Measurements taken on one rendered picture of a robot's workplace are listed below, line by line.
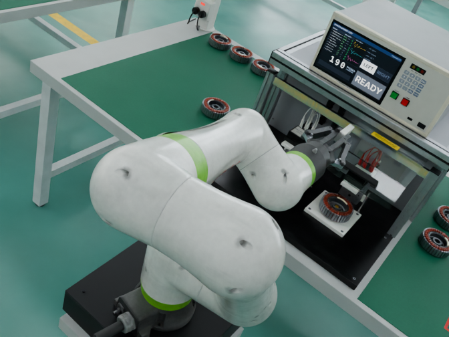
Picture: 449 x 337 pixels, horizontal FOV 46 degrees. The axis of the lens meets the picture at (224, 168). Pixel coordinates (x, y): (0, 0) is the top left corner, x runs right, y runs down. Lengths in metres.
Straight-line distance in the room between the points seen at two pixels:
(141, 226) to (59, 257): 1.72
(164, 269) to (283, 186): 0.29
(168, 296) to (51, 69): 1.20
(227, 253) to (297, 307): 1.90
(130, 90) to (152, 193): 1.42
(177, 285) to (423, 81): 0.97
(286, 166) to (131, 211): 0.47
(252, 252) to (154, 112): 1.38
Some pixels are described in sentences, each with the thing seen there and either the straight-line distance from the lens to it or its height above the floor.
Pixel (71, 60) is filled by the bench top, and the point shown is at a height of 0.75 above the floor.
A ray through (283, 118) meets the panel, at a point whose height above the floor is 0.83.
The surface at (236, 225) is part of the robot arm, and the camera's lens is 0.64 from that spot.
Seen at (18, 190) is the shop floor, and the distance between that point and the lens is 2.67.
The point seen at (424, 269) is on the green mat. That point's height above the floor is 0.75.
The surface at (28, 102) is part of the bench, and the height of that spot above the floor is 0.20.
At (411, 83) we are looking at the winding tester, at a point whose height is 1.24.
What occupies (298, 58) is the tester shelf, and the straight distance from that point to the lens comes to 1.84.
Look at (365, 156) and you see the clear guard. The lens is 1.58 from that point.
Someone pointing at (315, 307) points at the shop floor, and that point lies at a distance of 2.57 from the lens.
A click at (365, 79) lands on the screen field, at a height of 1.18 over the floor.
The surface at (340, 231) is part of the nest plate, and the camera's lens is 1.73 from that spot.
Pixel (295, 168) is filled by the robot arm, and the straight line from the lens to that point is 1.09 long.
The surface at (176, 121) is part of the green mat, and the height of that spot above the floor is 0.75.
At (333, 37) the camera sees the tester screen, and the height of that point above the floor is 1.24.
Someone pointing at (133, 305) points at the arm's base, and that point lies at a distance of 1.18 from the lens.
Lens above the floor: 1.84
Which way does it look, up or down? 37 degrees down
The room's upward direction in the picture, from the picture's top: 20 degrees clockwise
